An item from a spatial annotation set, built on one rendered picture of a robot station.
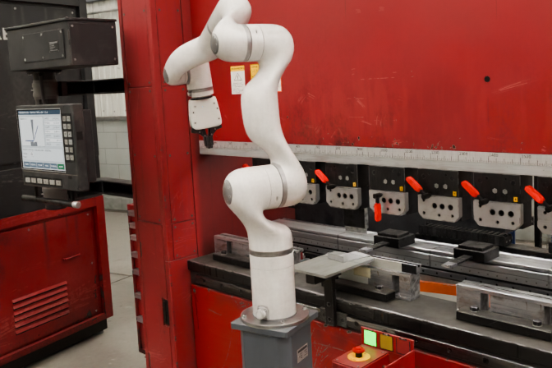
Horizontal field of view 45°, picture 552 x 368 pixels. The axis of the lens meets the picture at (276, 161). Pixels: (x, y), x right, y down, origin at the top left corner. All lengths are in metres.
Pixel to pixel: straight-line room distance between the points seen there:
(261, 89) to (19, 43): 1.65
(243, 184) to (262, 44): 0.37
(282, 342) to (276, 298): 0.11
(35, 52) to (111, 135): 6.19
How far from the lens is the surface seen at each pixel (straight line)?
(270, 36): 1.78
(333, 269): 2.31
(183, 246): 3.01
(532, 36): 2.02
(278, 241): 1.77
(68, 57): 2.86
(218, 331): 2.98
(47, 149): 3.00
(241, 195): 1.71
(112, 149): 9.20
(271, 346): 1.83
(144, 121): 2.96
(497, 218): 2.10
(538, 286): 2.42
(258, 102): 1.75
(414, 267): 2.34
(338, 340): 2.47
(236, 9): 1.83
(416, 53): 2.20
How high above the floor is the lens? 1.65
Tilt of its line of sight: 7 degrees down
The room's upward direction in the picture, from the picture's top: 3 degrees counter-clockwise
